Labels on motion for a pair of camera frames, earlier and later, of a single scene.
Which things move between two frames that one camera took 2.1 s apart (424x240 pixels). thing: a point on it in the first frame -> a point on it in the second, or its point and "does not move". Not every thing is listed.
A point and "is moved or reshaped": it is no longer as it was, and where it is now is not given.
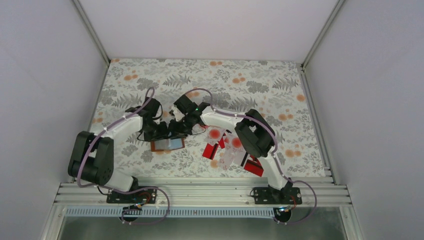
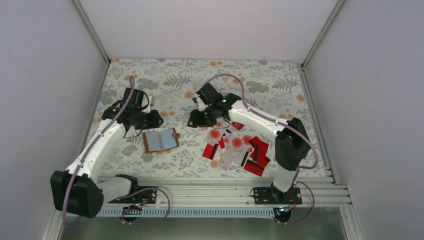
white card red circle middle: (214, 134) does not move
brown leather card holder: (167, 144) is moved or reshaped
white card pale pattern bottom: (227, 158) does not move
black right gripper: (176, 132) -> (197, 121)
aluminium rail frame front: (230, 192) does not move
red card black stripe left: (210, 151) does not move
